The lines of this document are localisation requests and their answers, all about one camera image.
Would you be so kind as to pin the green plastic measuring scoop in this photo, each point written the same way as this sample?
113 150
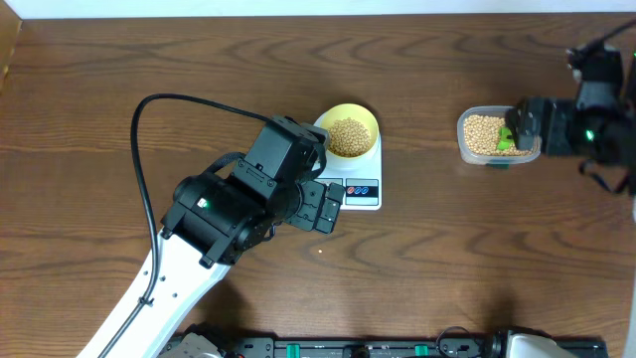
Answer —
506 140

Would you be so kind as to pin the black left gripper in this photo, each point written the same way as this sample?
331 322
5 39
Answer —
305 214

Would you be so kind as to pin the yellow plastic bowl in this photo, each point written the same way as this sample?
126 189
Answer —
357 112

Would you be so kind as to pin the clear container of soybeans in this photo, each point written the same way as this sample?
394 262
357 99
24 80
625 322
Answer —
477 133

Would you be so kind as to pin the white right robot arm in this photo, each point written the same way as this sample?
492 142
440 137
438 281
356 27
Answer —
614 169

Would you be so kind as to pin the white digital kitchen scale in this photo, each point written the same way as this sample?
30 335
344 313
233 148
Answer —
362 179

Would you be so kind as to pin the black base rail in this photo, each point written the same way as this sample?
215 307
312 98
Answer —
205 340

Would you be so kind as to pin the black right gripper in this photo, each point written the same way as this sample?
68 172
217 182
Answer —
532 110

